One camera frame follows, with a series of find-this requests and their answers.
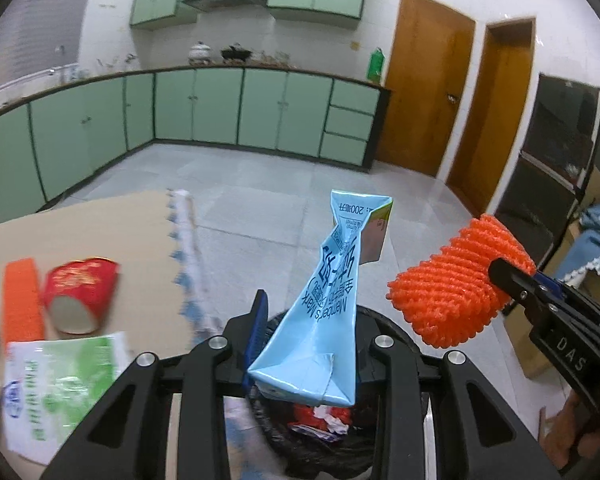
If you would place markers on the cardboard box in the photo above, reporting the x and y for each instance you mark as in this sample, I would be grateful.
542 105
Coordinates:
535 355

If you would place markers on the plain wooden door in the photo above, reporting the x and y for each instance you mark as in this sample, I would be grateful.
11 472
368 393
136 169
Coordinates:
490 120

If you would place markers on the black trash bin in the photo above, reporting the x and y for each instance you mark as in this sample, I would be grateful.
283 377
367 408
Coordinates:
330 462

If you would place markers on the green and white plastic bag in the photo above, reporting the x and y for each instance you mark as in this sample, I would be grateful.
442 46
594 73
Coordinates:
65 390

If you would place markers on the green plastic bottle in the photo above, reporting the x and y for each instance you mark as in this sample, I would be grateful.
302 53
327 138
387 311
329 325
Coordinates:
375 66

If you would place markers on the blue cloth with lace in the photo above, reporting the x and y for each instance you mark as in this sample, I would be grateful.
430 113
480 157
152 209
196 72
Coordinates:
595 245

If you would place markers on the green base cabinets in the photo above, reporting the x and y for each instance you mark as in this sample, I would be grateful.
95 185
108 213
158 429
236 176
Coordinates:
215 105

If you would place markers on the orange foam fruit net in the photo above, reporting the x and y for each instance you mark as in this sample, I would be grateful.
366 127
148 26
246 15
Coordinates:
22 300
445 285

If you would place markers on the white cooking pot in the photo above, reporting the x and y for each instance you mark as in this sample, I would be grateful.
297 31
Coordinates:
200 54

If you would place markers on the grey window blind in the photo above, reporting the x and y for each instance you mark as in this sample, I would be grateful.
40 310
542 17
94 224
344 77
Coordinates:
35 30

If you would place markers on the light blue drink carton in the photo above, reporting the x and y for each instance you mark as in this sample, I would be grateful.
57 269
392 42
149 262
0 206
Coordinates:
320 310

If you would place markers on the red plastic bag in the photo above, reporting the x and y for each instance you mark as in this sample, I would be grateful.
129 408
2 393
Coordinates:
305 414

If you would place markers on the dark glass cabinet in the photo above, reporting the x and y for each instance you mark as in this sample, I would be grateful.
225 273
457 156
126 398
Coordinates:
555 160

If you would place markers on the black wok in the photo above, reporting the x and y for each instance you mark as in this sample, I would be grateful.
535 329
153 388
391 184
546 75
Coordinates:
236 54

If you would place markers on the person's right hand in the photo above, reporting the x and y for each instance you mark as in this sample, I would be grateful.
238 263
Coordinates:
560 435

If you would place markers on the red paper cup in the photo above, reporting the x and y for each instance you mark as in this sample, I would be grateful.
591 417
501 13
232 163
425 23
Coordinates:
80 285

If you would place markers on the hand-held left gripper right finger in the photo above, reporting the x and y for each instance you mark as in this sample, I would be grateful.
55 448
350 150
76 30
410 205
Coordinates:
382 360

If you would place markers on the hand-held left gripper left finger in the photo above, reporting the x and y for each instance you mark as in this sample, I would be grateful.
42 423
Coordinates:
257 322

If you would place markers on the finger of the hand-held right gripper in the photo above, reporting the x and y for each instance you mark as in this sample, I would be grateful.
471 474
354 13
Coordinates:
515 282
575 300

